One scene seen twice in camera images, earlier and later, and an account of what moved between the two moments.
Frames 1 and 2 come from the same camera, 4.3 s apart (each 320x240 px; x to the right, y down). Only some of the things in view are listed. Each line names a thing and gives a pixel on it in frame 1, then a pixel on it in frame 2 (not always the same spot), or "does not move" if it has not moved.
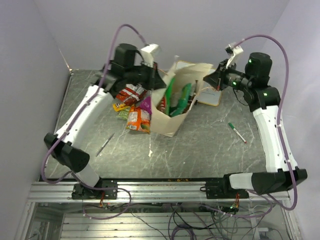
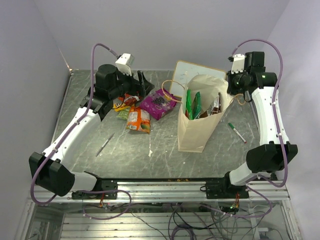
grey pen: (105, 144) does not move
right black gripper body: (223, 74) to (236, 85)
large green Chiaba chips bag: (164, 103) to (189, 110)
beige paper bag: (195, 74) to (193, 135)
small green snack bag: (182, 102) to (196, 106)
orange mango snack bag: (138, 119) does not move
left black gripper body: (146, 76) to (128, 86)
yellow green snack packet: (124, 114) does not move
